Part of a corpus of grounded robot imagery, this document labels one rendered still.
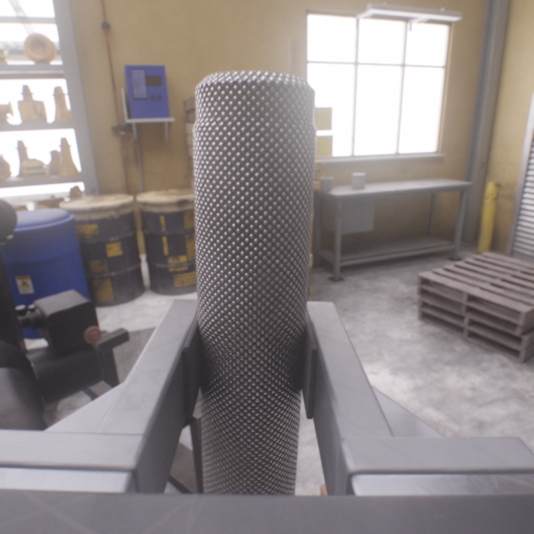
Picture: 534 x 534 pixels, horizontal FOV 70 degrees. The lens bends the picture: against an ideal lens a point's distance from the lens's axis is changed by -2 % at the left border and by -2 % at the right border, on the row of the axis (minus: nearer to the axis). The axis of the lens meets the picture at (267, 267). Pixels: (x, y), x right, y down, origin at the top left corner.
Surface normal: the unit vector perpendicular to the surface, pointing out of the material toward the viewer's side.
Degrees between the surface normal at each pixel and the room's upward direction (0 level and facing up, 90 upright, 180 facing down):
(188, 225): 90
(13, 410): 7
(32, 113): 90
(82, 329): 90
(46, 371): 50
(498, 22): 90
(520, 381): 0
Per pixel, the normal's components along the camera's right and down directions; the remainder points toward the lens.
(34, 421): 0.70, -0.69
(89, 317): 0.72, 0.22
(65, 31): 0.33, 0.31
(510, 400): -0.03, -0.94
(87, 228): -0.02, 0.34
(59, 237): 0.89, 0.13
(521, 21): -0.94, 0.14
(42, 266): 0.54, 0.27
